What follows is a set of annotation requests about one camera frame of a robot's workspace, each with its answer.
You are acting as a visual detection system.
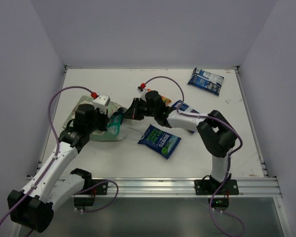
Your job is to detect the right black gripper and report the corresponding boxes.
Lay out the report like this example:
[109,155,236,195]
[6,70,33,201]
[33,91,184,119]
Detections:
[121,98,156,121]

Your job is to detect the green printed paper bag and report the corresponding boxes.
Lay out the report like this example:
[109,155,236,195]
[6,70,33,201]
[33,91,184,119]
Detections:
[62,95,143,144]

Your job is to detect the green mint sweets packet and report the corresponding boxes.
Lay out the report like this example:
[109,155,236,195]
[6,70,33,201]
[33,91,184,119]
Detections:
[106,113,124,140]

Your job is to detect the orange snack packet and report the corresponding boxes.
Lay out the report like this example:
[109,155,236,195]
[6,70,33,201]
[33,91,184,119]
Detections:
[146,90,172,107]

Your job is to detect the dark blue white snack packet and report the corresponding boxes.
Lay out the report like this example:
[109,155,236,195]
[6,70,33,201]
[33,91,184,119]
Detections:
[167,100,199,134]

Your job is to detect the blue green crisps packet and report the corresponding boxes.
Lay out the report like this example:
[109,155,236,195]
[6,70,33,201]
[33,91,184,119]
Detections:
[137,124,181,159]

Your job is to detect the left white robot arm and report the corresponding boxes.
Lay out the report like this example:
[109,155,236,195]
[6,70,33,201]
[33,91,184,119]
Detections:
[7,104,109,233]

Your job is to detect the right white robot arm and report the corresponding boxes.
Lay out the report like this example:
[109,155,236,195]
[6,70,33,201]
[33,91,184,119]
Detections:
[123,90,240,195]

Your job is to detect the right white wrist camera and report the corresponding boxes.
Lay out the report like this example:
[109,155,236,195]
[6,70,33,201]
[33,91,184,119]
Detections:
[137,83,149,101]

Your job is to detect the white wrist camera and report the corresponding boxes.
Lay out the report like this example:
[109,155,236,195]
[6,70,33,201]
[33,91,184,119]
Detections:
[91,92,111,114]
[137,83,149,101]

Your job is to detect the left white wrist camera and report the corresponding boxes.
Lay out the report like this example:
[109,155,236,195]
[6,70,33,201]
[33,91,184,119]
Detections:
[91,92,111,114]

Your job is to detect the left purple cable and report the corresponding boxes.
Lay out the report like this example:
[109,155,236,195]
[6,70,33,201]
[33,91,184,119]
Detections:
[0,85,119,237]

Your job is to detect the purple cable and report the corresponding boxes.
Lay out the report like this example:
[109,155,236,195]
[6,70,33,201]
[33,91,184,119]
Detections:
[145,76,245,237]
[0,85,119,237]

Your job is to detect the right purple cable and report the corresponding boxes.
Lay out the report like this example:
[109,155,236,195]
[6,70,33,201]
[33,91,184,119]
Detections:
[145,76,245,237]

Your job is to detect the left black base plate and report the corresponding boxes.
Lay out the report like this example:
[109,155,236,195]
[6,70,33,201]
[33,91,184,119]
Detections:
[76,179,108,196]

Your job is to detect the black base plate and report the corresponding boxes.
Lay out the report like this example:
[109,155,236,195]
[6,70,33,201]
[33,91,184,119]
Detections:
[194,179,239,196]
[76,179,108,196]

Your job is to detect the aluminium mounting rail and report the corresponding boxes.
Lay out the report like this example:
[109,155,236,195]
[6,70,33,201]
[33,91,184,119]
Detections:
[26,176,282,198]

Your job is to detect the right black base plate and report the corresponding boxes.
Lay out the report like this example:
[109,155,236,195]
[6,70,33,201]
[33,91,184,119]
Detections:
[194,179,239,196]

